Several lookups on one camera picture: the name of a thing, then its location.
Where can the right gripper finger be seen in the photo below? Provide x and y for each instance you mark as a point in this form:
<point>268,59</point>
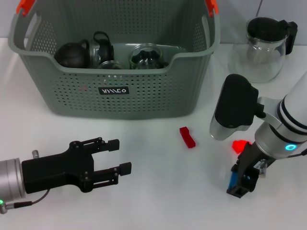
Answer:
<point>237,192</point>
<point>251,180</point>

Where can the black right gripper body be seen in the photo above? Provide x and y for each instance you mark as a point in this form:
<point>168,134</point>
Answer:
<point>250,158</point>

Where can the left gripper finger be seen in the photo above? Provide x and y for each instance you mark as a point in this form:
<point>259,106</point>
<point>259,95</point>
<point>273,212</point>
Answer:
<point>112,175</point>
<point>103,146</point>

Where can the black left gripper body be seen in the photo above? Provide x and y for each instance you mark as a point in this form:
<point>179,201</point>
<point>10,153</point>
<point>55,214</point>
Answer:
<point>55,170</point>

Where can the blue square block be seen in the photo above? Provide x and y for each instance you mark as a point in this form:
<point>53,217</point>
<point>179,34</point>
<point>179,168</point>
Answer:
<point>232,179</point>

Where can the orange red pointed block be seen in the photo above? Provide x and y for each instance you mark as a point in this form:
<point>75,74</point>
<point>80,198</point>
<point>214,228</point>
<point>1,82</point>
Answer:
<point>238,146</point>

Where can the dark red long block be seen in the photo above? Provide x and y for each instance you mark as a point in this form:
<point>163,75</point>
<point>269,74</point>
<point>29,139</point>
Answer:
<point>187,137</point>

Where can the glass teacup black sleeve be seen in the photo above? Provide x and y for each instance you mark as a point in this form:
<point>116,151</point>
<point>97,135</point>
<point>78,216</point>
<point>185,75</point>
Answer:
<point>104,48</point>
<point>110,65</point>
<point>146,57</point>

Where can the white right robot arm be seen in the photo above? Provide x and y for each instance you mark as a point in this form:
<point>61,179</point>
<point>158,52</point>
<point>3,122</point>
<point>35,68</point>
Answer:
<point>283,124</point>

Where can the grey perforated storage bin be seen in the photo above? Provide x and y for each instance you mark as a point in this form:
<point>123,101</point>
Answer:
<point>156,95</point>

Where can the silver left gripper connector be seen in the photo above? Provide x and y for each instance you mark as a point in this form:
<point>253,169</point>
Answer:
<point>36,154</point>

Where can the small round black teapot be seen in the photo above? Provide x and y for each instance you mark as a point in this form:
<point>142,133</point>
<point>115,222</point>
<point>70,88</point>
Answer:
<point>70,56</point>

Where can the glass pitcher black lid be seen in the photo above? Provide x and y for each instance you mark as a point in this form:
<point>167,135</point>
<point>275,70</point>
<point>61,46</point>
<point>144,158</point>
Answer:
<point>261,55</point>

